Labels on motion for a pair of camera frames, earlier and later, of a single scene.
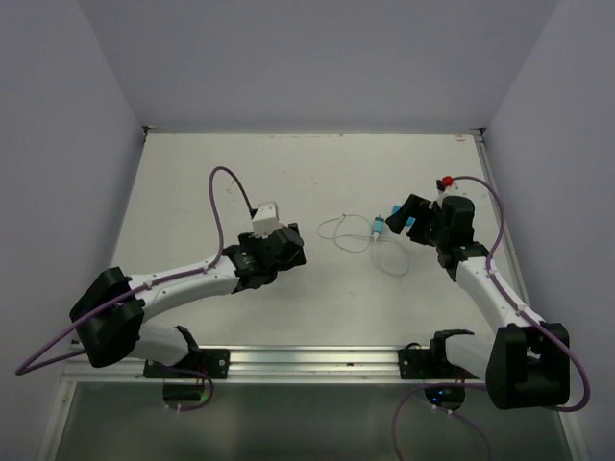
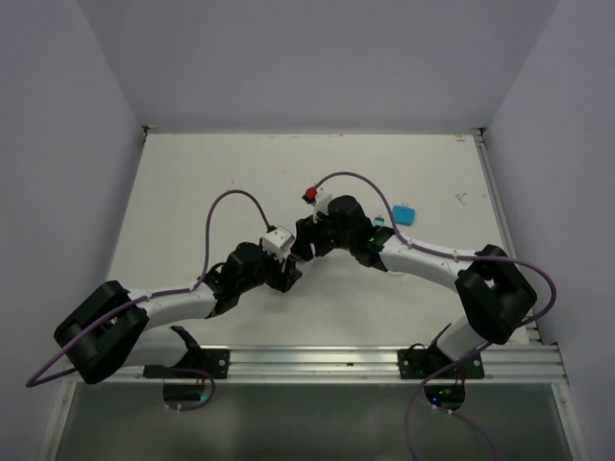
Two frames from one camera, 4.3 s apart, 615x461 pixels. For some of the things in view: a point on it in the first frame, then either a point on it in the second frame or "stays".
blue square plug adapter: x=410 y=220 stays
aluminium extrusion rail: x=274 y=365 stays
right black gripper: x=414 y=205 to x=307 y=233
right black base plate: x=429 y=364 stays
